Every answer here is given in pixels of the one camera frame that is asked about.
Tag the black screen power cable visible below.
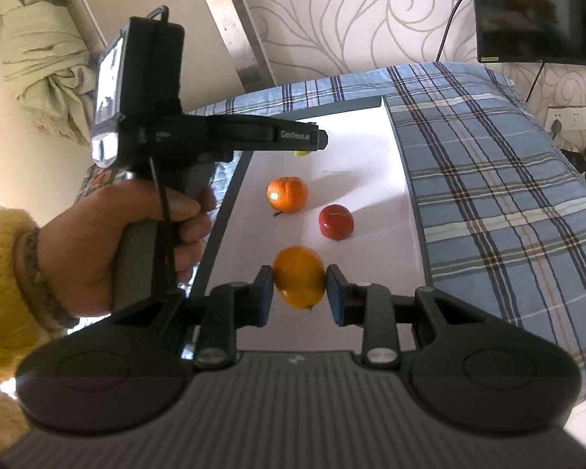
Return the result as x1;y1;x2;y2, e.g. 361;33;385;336
438;0;473;63

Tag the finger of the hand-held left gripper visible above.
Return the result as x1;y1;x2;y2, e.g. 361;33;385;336
234;116;329;152

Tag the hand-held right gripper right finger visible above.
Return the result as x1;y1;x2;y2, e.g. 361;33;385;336
325;264;470;369

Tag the black flat screen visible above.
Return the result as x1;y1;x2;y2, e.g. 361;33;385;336
470;0;586;66

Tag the person's left hand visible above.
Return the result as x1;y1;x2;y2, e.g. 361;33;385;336
39;176;218;316

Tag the pale green fringed curtain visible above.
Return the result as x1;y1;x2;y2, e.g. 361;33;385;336
0;0;113;145

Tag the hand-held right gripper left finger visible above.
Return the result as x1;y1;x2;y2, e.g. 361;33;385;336
110;264;275;369

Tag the blue plaid blanket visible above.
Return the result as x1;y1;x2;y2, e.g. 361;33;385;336
75;61;586;401

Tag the black tray with white inside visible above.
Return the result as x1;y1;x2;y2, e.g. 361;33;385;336
188;94;435;353

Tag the white wall socket strip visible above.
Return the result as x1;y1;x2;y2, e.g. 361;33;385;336
544;105;586;130

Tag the yellow fuzzy sleeved forearm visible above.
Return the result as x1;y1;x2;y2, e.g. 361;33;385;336
0;199;81;387

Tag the metal door frame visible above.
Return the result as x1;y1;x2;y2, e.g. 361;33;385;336
190;0;279;93

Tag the orange tangerine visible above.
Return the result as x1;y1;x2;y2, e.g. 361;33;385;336
266;176;308;214

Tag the smartphone with red screen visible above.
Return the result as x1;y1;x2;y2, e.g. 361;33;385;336
80;165;128;196

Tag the thin black hanging cable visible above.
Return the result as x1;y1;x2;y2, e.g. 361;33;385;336
525;61;545;103

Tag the smooth yellow-orange orange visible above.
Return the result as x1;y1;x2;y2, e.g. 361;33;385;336
272;245;327;311

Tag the red apple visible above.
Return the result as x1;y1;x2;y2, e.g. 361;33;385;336
318;204;355;241

